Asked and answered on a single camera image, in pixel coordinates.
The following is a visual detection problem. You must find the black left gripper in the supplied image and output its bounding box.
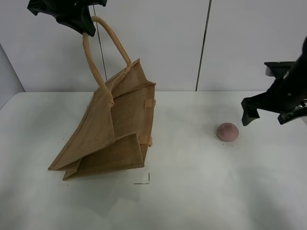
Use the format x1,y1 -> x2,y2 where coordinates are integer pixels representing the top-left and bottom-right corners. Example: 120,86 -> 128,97
27,0 -> 107,36

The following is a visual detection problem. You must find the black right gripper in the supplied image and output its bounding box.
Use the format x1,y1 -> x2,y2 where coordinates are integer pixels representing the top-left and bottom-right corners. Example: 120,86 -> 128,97
241,41 -> 307,126

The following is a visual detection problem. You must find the pink peach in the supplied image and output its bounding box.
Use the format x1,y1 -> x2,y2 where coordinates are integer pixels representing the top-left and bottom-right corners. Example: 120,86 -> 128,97
216,123 -> 239,142

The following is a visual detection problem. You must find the brown linen tote bag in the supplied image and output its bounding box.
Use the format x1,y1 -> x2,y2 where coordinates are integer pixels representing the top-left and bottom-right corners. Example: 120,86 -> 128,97
49,16 -> 156,181

